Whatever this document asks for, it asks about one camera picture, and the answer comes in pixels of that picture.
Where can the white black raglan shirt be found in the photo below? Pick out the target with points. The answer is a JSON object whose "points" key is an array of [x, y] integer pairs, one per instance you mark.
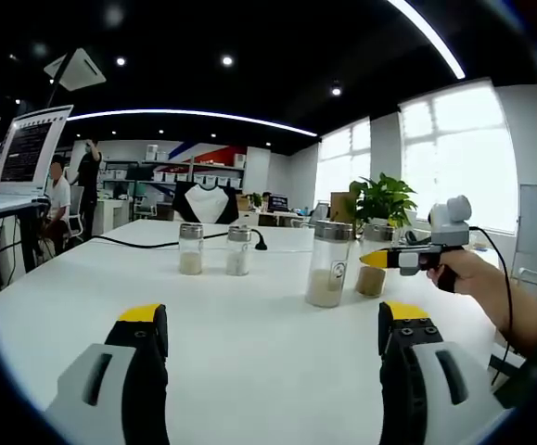
{"points": [[205, 201]]}

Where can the row of white storage bins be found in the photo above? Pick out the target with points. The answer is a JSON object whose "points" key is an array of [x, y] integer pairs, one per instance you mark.
{"points": [[203, 178]]}

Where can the black vertical pole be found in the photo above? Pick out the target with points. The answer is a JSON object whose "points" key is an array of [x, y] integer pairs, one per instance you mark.
{"points": [[58, 81]]}

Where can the large potted green plant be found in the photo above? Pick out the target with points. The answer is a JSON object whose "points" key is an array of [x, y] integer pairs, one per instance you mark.
{"points": [[384, 194]]}

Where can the dark computer monitor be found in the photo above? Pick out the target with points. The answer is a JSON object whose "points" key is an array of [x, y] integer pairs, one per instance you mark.
{"points": [[278, 204]]}

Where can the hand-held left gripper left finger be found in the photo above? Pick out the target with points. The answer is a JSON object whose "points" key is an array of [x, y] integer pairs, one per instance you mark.
{"points": [[110, 394]]}

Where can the grey office chair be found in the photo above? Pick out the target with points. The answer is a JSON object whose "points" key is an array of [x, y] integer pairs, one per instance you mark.
{"points": [[77, 208]]}

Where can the large bright window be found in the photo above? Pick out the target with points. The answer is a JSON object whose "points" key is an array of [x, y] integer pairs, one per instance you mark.
{"points": [[344, 160], [458, 157]]}

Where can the short seasoning bottle beige powder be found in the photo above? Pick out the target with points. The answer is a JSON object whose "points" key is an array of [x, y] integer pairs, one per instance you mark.
{"points": [[190, 263]]}

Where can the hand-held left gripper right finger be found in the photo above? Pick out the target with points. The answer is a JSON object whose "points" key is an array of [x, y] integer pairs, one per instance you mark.
{"points": [[435, 394]]}

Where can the metal storage shelf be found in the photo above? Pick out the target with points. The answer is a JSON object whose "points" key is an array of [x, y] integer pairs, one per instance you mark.
{"points": [[147, 163]]}

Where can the ceiling air conditioner unit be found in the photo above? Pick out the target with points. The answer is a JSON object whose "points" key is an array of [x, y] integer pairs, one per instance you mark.
{"points": [[78, 69]]}

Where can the tall seasoning bottle brown grains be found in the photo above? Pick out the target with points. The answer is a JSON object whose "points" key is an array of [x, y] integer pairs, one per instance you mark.
{"points": [[371, 283]]}

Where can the standing laptop desk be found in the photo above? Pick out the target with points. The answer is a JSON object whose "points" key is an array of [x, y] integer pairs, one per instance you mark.
{"points": [[27, 245]]}

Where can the person's right hand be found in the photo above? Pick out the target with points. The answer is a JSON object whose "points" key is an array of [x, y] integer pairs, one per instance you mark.
{"points": [[467, 278]]}

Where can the curved ceiling strip light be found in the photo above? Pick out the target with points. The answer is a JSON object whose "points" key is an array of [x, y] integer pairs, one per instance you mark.
{"points": [[449, 56], [147, 111]]}

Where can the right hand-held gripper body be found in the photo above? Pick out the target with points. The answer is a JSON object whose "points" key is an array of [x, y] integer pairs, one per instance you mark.
{"points": [[451, 227]]}

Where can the round ceiling spotlights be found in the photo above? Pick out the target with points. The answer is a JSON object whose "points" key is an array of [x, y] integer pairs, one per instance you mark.
{"points": [[227, 60]]}

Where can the short seasoning bottle white powder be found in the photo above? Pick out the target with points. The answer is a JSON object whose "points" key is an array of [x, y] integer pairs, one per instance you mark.
{"points": [[238, 264]]}

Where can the tall brown cardboard box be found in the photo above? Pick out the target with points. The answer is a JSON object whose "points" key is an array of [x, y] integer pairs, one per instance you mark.
{"points": [[342, 206]]}

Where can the tall seasoning bottle white grains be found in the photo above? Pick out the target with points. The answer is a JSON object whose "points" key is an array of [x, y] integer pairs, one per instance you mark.
{"points": [[323, 289]]}

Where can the small potted plant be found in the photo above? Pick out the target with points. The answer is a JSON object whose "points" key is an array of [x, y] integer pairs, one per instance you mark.
{"points": [[256, 200]]}

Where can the white laptop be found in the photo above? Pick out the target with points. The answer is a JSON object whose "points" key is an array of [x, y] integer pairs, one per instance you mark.
{"points": [[29, 148]]}

